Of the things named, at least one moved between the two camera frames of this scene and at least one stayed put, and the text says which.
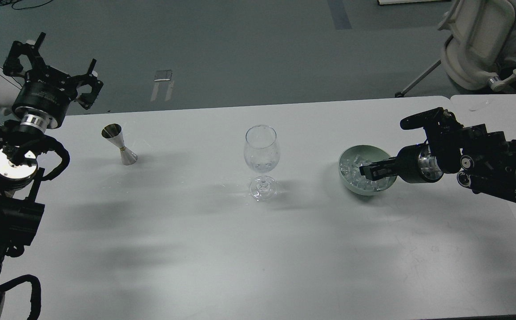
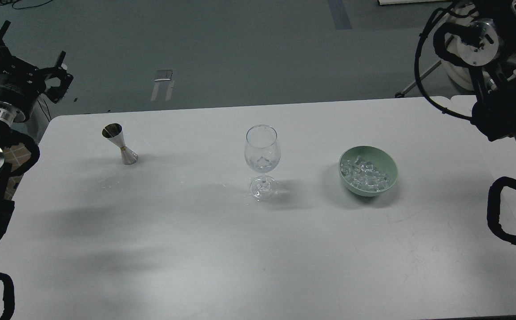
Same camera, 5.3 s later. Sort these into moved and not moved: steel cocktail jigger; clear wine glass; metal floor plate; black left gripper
Moved: black left gripper
Not moved: steel cocktail jigger; clear wine glass; metal floor plate
